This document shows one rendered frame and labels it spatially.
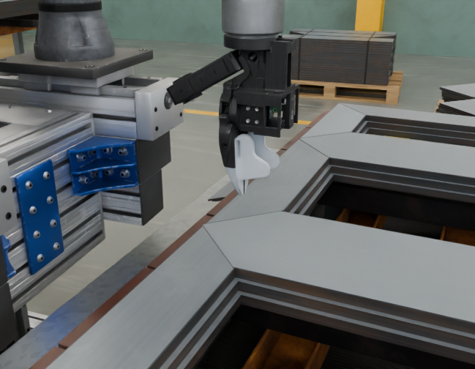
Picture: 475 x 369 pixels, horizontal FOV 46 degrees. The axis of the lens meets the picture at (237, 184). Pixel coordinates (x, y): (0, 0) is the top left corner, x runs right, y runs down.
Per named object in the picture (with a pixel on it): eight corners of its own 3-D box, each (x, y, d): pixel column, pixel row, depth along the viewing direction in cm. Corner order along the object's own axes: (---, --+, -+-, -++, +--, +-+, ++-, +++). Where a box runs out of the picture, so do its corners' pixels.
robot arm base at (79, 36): (17, 58, 104) (9, 3, 100) (66, 47, 117) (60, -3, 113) (86, 64, 99) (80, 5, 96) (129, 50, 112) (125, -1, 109)
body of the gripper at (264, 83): (278, 143, 67) (281, 42, 62) (214, 135, 70) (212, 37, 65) (298, 127, 73) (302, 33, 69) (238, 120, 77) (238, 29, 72)
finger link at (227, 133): (230, 172, 70) (229, 104, 67) (219, 170, 71) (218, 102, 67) (244, 160, 74) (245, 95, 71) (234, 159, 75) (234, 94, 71)
